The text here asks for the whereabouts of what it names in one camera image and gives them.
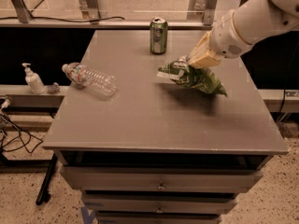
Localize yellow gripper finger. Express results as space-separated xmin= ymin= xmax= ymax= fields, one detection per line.
xmin=188 ymin=49 xmax=223 ymax=69
xmin=193 ymin=31 xmax=212 ymax=55

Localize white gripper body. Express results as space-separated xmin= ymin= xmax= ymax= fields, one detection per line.
xmin=209 ymin=10 xmax=253 ymax=59

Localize green jalapeno chip bag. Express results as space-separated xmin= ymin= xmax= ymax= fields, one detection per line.
xmin=157 ymin=56 xmax=227 ymax=95

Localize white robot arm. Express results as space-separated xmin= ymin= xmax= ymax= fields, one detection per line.
xmin=187 ymin=0 xmax=299 ymax=69

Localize clear plastic water bottle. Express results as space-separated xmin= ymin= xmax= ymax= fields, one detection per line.
xmin=62 ymin=63 xmax=117 ymax=97

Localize white pump sanitizer bottle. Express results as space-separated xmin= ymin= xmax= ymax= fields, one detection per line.
xmin=21 ymin=63 xmax=46 ymax=94

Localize green soda can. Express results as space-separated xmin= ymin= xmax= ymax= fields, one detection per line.
xmin=149 ymin=17 xmax=168 ymax=54

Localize grey drawer cabinet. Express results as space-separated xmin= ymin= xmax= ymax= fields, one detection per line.
xmin=44 ymin=30 xmax=287 ymax=219

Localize small crumpled wrapper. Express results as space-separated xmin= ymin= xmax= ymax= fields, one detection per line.
xmin=47 ymin=82 xmax=60 ymax=94

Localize top grey drawer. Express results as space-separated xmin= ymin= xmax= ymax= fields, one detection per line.
xmin=61 ymin=166 xmax=263 ymax=193

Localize grey drawer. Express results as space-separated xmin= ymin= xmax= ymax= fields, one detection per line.
xmin=96 ymin=215 xmax=221 ymax=224
xmin=61 ymin=166 xmax=263 ymax=193
xmin=82 ymin=193 xmax=237 ymax=215

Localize black metal leg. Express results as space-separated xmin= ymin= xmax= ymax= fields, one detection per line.
xmin=36 ymin=154 xmax=58 ymax=205

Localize black cable on ledge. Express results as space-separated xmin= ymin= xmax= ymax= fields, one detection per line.
xmin=0 ymin=15 xmax=126 ymax=24

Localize black floor cables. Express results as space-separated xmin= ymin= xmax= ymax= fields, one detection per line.
xmin=0 ymin=97 xmax=45 ymax=156

